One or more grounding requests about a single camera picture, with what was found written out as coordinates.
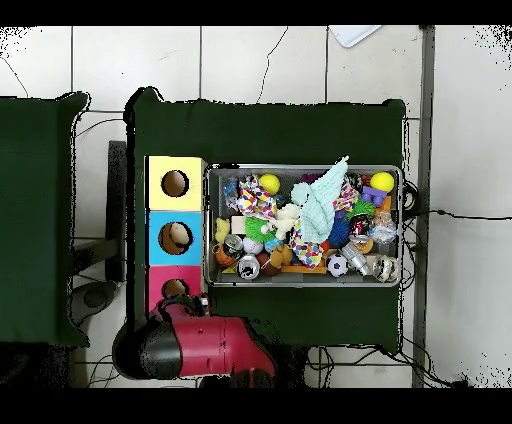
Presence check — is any black and white soccer ball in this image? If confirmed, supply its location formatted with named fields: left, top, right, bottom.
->
left=325, top=253, right=350, bottom=278

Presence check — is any silver drink can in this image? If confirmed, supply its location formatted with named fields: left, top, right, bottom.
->
left=236, top=253, right=261, bottom=280

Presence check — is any clear plastic water bottle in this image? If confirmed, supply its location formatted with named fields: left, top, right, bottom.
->
left=222, top=176, right=241, bottom=211

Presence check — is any green covered side table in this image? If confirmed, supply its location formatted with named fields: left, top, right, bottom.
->
left=0, top=92, right=91, bottom=348

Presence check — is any dark green tablecloth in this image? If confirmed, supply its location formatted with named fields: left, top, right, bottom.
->
left=126, top=86, right=407, bottom=353

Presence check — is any purple toy block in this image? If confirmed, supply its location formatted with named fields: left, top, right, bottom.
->
left=360, top=185, right=388, bottom=208

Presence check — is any black cable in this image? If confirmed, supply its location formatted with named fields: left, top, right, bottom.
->
left=411, top=208, right=512, bottom=221

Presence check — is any silver plastic toy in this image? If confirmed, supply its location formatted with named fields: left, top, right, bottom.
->
left=340, top=240, right=372, bottom=277

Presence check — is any yellow ball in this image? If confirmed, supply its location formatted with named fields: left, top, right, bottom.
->
left=369, top=171, right=396, bottom=194
left=258, top=173, right=282, bottom=196

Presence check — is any colourful dotted cloth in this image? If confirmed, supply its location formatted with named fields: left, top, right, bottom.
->
left=236, top=174, right=280, bottom=222

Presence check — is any white tray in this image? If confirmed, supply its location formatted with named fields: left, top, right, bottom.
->
left=328, top=25, right=383, bottom=49

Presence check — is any mint green knitted cloth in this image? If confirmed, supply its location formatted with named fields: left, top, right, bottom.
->
left=290, top=155, right=350, bottom=244

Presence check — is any clear mesh bin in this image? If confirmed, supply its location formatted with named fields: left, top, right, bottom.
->
left=205, top=162, right=403, bottom=288

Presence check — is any brown plush bear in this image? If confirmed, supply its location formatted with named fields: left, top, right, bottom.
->
left=269, top=243, right=295, bottom=270

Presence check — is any wooden box with three holes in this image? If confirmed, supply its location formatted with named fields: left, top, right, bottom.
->
left=144, top=155, right=209, bottom=319

